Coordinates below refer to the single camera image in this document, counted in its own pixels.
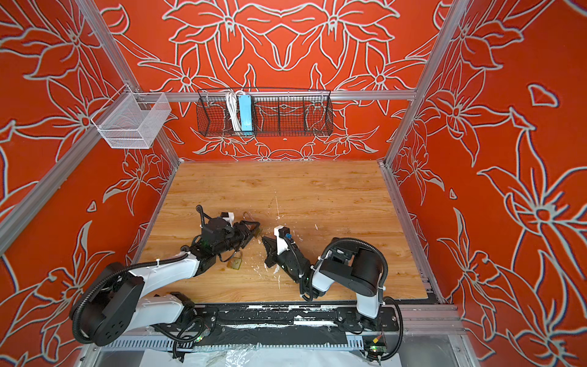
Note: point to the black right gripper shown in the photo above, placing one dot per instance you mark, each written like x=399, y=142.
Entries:
x=271, y=247

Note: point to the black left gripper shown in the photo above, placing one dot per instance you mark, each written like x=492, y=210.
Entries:
x=245, y=238

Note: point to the brass padlock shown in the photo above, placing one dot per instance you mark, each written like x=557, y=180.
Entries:
x=255, y=227
x=235, y=262

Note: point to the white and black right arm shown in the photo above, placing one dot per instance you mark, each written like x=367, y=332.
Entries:
x=352, y=263

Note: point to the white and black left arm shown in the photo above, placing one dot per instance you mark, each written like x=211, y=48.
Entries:
x=121, y=298

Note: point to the light blue box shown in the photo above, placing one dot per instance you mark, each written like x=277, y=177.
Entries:
x=245, y=108

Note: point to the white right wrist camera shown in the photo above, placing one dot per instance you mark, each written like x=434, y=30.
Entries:
x=284, y=239

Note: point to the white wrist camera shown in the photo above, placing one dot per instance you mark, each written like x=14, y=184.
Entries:
x=284, y=239
x=229, y=217

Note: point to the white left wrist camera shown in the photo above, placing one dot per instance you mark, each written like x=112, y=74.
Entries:
x=229, y=217

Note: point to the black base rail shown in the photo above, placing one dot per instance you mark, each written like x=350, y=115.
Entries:
x=295, y=325

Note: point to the black wire wall basket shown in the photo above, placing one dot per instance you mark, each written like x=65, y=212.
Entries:
x=275, y=112

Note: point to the white mesh wall basket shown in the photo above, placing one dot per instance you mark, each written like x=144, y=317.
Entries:
x=132, y=124

